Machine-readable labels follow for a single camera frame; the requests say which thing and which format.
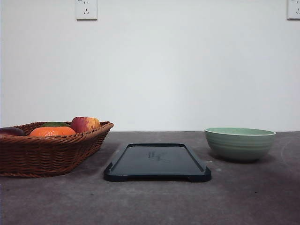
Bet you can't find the green avocado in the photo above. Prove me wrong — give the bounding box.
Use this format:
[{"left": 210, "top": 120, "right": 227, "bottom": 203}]
[{"left": 42, "top": 121, "right": 68, "bottom": 127}]

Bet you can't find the white wall socket right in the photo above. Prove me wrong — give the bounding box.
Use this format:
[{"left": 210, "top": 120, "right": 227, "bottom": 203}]
[{"left": 286, "top": 0, "right": 300, "bottom": 21}]

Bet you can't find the dark blue rectangular tray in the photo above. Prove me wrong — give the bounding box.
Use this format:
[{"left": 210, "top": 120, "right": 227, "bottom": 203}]
[{"left": 104, "top": 143, "right": 211, "bottom": 182}]

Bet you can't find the orange tangerine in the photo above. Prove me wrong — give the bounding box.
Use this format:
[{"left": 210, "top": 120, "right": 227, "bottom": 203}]
[{"left": 30, "top": 127, "right": 76, "bottom": 136}]

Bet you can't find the brown wicker basket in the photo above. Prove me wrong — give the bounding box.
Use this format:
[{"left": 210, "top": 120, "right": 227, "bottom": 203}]
[{"left": 0, "top": 121, "right": 114, "bottom": 178}]

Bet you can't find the light green bowl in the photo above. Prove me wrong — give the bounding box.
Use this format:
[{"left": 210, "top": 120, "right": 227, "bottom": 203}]
[{"left": 204, "top": 127, "right": 276, "bottom": 162}]

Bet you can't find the white wall socket left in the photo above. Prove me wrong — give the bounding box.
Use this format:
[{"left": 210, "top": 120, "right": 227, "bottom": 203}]
[{"left": 75, "top": 0, "right": 98, "bottom": 22}]

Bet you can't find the red yellow apple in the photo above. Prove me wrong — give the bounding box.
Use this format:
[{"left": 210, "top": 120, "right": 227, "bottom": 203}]
[{"left": 71, "top": 116, "right": 101, "bottom": 133}]

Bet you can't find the white wall socket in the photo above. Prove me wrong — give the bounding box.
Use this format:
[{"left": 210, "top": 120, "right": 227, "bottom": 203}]
[
  {"left": 286, "top": 0, "right": 300, "bottom": 21},
  {"left": 75, "top": 0, "right": 98, "bottom": 22}
]

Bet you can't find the dark purple plum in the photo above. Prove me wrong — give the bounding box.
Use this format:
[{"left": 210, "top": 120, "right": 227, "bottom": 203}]
[{"left": 0, "top": 127, "right": 24, "bottom": 135}]

